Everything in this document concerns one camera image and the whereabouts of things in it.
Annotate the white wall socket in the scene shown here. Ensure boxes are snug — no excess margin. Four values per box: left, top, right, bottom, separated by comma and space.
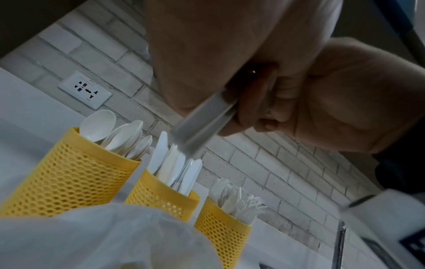
57, 70, 112, 110

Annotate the bunch of white knives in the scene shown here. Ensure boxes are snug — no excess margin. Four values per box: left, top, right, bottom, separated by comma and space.
147, 131, 203, 196

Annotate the large yellow mesh holder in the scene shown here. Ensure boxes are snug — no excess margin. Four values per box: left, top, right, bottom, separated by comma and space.
0, 127, 142, 218

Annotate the dark wall cabinet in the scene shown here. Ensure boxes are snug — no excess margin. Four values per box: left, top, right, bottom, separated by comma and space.
0, 0, 91, 62

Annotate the blue strap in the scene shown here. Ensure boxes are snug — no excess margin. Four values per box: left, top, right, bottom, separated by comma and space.
370, 0, 425, 53

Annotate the thin metal rod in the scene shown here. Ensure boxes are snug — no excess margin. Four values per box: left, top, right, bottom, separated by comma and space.
332, 220, 348, 269

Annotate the translucent white plastic bag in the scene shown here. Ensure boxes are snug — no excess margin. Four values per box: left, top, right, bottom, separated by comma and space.
0, 203, 222, 269

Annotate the bunch of white forks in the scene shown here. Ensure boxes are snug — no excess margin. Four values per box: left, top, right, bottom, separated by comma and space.
209, 178, 268, 226

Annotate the white device with black marker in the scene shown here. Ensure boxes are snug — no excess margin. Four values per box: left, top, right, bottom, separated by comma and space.
338, 188, 425, 269

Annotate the bunch of white spoons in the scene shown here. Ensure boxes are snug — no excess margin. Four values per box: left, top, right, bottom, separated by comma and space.
80, 109, 154, 161

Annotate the person's left hand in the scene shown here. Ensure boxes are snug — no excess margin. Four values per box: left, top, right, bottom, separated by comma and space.
146, 0, 425, 154

